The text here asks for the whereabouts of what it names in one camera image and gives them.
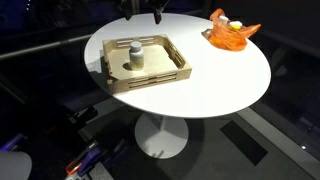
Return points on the long grey metal rail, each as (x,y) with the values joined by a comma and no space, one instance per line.
(33,47)

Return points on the light wooden slotted tray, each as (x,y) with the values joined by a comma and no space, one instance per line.
(158,61)

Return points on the orange tipped clamp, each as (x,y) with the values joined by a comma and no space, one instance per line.
(71,167)

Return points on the white table pedestal base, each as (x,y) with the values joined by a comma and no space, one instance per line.
(161,140)

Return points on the small white bottle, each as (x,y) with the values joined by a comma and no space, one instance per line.
(224,19)

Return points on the dark rectangular floor mat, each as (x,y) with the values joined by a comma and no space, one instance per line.
(243,141)

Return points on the yellow capped small container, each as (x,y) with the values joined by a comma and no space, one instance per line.
(235,24)

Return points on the white pill bottle orange label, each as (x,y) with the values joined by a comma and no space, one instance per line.
(136,61)

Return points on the purple bar clamp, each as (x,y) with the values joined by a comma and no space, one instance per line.
(11,141)

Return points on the orange plastic bag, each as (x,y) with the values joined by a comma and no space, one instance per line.
(226,39)

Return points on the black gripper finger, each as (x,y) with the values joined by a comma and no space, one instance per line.
(158,13)
(127,11)

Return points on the grey rounded object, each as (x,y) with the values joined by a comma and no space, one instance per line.
(13,166)

